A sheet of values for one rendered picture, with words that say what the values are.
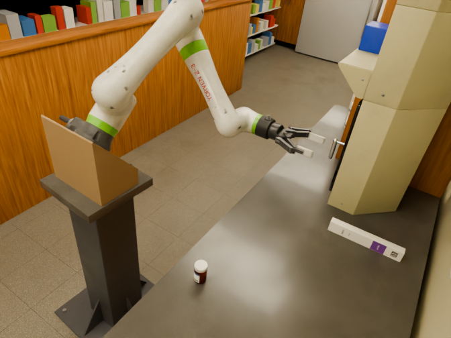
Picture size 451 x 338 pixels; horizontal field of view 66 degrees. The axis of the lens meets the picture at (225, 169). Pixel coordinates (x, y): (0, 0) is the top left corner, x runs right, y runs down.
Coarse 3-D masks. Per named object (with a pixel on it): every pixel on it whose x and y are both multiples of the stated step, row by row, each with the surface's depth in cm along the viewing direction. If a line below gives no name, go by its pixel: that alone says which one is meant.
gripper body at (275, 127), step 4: (272, 124) 148; (276, 124) 148; (280, 124) 148; (272, 128) 147; (276, 128) 147; (280, 128) 148; (284, 128) 151; (268, 132) 149; (272, 132) 147; (276, 132) 147; (280, 132) 148; (288, 132) 148; (268, 136) 150; (272, 136) 148; (276, 136) 147; (280, 136) 146; (284, 136) 146; (292, 136) 148; (284, 140) 146
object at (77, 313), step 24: (72, 216) 154; (120, 216) 152; (96, 240) 149; (120, 240) 160; (96, 264) 162; (120, 264) 168; (96, 288) 177; (120, 288) 176; (144, 288) 211; (72, 312) 195; (96, 312) 184; (120, 312) 186; (96, 336) 185
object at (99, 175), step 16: (48, 128) 129; (64, 128) 123; (48, 144) 135; (64, 144) 128; (80, 144) 121; (96, 144) 118; (64, 160) 133; (80, 160) 126; (96, 160) 121; (112, 160) 128; (64, 176) 140; (80, 176) 132; (96, 176) 125; (112, 176) 131; (128, 176) 139; (96, 192) 130; (112, 192) 135
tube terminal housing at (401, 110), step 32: (416, 32) 102; (448, 32) 102; (384, 64) 110; (416, 64) 106; (448, 64) 108; (384, 96) 115; (416, 96) 113; (448, 96) 116; (384, 128) 119; (416, 128) 121; (352, 160) 131; (384, 160) 127; (416, 160) 131; (352, 192) 137; (384, 192) 138
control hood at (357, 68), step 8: (352, 56) 124; (360, 56) 125; (368, 56) 126; (376, 56) 127; (344, 64) 117; (352, 64) 117; (360, 64) 117; (368, 64) 118; (344, 72) 118; (352, 72) 117; (360, 72) 115; (368, 72) 114; (352, 80) 118; (360, 80) 116; (368, 80) 115; (352, 88) 119; (360, 88) 117; (360, 96) 119
